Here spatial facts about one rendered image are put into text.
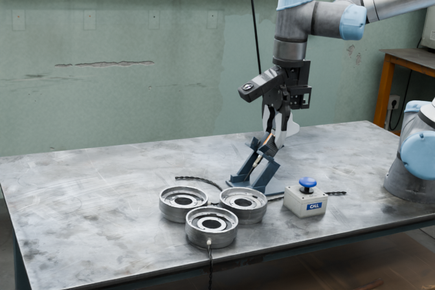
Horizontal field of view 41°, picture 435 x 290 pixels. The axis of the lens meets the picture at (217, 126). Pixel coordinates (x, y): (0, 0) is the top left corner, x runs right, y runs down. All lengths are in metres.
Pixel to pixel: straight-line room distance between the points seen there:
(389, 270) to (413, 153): 0.47
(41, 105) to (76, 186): 1.39
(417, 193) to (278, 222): 0.38
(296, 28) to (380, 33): 2.26
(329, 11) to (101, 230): 0.66
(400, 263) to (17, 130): 1.77
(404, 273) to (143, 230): 0.78
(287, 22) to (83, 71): 1.59
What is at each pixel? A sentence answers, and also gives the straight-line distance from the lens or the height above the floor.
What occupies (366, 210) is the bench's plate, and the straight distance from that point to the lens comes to 1.39.
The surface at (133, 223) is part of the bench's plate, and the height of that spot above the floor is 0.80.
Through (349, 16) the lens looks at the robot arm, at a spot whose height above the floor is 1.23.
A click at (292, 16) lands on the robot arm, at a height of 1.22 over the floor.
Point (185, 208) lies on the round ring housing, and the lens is 1.21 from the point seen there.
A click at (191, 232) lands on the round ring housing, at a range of 1.15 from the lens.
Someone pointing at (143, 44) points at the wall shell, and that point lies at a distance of 2.79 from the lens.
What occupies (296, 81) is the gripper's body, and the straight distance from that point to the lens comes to 1.35.
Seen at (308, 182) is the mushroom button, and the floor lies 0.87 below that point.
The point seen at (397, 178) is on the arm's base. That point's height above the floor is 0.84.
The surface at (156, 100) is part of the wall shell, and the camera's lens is 2.89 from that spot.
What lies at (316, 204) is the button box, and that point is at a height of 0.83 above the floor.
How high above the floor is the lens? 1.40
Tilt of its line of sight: 20 degrees down
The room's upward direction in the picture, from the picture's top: 5 degrees clockwise
